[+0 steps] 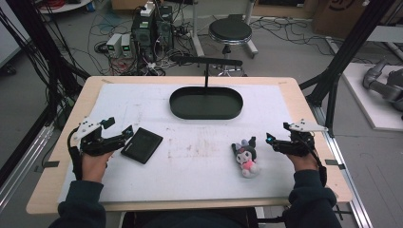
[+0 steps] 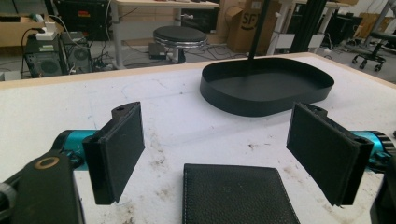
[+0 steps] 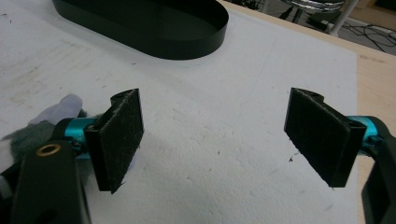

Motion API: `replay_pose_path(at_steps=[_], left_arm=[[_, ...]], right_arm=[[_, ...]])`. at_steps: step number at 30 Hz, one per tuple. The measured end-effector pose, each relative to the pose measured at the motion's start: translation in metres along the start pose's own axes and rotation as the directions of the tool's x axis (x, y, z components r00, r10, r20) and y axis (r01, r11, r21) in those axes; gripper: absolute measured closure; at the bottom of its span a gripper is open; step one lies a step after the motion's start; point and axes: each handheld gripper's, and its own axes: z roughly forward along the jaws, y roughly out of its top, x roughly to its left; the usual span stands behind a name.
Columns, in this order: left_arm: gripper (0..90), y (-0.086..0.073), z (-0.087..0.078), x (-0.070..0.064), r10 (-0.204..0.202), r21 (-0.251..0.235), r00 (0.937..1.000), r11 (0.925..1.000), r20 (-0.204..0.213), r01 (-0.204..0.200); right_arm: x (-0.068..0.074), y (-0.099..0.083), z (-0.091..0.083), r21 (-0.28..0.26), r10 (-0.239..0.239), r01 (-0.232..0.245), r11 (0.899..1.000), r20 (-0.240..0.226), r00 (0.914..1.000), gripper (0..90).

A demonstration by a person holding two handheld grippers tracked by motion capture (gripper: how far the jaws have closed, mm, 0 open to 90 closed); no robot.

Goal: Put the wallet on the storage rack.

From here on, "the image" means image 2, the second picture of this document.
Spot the black aluminium frame post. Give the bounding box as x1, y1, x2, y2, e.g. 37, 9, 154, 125
289, 0, 331, 54

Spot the black computer tower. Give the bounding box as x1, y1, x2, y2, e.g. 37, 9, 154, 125
23, 31, 93, 78

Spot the brown cardboard box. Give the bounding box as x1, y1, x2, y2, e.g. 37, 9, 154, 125
224, 0, 275, 54

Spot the black office chair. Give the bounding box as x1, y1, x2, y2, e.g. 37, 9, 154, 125
351, 30, 396, 73

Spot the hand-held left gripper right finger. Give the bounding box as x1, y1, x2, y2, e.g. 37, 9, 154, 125
286, 102, 375, 207

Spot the round black stool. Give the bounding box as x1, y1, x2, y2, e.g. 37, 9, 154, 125
152, 25, 208, 64

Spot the black oval tray stand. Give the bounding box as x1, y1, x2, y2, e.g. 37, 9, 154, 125
199, 0, 335, 118

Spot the black leather wallet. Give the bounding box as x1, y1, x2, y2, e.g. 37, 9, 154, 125
181, 163, 302, 224

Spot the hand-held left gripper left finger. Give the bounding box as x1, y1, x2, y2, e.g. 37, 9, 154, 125
81, 101, 147, 206

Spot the white power adapter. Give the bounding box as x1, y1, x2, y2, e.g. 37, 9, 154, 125
35, 21, 58, 41

